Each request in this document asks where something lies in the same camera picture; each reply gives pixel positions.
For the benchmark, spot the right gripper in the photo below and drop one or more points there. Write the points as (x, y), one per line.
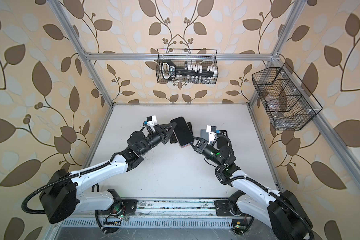
(203, 145)

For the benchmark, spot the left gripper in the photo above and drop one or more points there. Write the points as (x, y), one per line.
(163, 137)

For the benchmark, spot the light blue phone case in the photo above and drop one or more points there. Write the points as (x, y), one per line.
(204, 134)

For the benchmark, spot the purple phone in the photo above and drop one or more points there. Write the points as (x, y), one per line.
(190, 127)

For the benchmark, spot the black phone case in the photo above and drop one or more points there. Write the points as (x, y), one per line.
(221, 142)

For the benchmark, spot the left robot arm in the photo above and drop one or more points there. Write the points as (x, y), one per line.
(65, 192)

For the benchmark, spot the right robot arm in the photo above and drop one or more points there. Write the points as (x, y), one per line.
(281, 211)

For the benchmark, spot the black tool in basket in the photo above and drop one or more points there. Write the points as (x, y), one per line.
(171, 70)

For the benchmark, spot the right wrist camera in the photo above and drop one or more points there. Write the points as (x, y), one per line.
(212, 132)

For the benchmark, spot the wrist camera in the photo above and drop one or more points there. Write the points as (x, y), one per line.
(151, 122)
(212, 132)

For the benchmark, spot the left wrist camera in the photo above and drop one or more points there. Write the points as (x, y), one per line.
(151, 122)

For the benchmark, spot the back wire basket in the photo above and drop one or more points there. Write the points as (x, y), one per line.
(205, 57)

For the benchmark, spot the wire basket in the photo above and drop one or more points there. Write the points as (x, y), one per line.
(288, 101)
(205, 57)

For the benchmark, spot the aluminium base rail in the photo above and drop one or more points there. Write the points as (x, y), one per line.
(174, 208)

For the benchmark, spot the right wire basket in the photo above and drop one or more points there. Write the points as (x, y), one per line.
(288, 101)

